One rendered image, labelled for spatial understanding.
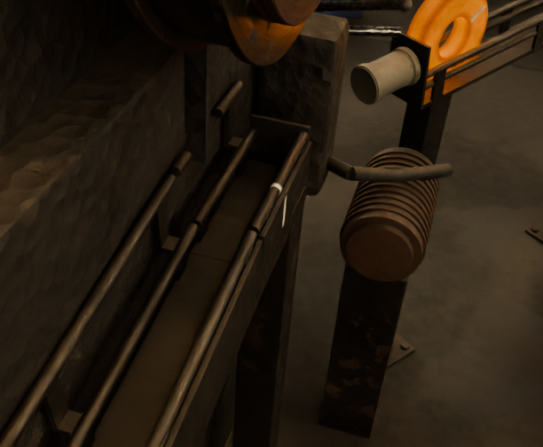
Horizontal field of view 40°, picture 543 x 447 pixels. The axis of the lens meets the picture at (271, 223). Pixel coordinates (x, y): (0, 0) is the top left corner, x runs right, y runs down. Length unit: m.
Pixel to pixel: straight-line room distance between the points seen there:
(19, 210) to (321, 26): 0.54
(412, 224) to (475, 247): 0.85
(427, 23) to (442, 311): 0.79
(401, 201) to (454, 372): 0.59
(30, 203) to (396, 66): 0.71
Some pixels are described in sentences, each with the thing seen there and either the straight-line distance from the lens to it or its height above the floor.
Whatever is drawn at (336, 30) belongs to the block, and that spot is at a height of 0.80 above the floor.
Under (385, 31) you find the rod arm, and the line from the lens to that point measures 0.78.
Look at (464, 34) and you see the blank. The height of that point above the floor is 0.70.
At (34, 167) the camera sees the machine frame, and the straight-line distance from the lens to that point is 0.56.
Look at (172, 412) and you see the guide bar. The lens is 0.62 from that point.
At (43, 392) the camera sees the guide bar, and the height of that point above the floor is 0.73.
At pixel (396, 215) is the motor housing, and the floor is 0.53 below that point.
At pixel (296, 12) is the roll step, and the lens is 0.62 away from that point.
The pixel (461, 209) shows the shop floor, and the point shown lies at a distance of 2.05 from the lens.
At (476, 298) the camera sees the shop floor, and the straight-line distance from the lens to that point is 1.80.
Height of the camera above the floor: 1.18
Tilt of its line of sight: 39 degrees down
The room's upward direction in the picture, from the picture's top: 5 degrees clockwise
